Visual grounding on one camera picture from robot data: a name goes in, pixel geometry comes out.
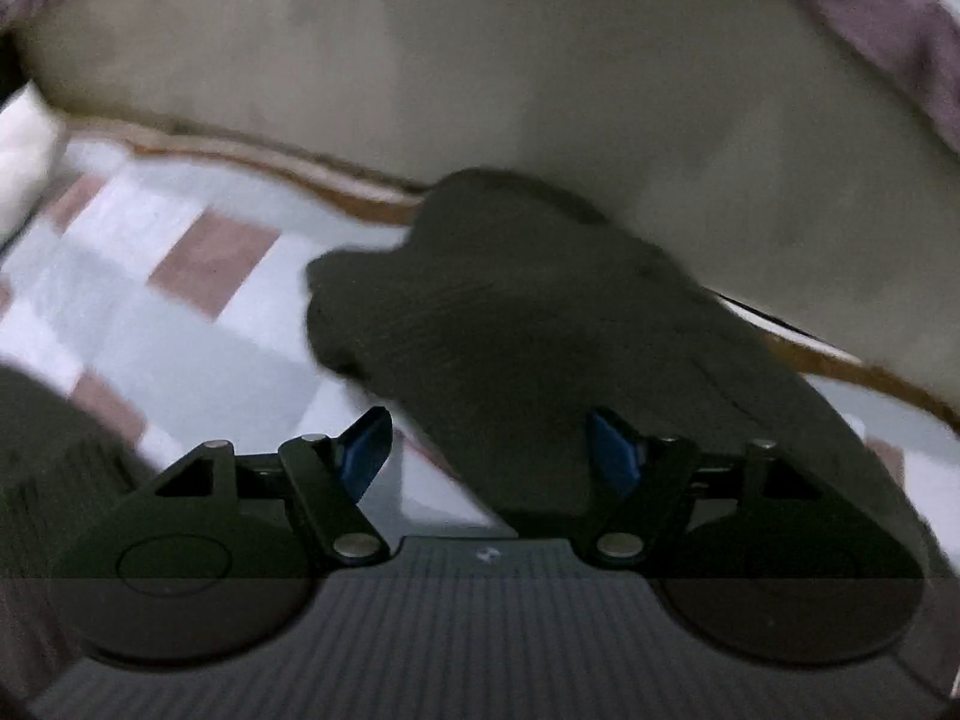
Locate white garment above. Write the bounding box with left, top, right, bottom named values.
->
left=0, top=86, right=67, bottom=242

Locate checkered rug with cat print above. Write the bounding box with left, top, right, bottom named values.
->
left=0, top=120, right=960, bottom=530

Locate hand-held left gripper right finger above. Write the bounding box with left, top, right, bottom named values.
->
left=581, top=409, right=827, bottom=567

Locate beige bed base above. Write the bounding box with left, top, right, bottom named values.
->
left=7, top=0, right=960, bottom=425

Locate dark cable-knit sweater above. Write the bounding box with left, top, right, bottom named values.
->
left=0, top=167, right=932, bottom=595

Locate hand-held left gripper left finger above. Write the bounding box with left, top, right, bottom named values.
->
left=148, top=406, right=393, bottom=566

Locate quilted bedspread with ruffle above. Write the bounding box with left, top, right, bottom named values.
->
left=0, top=0, right=960, bottom=137

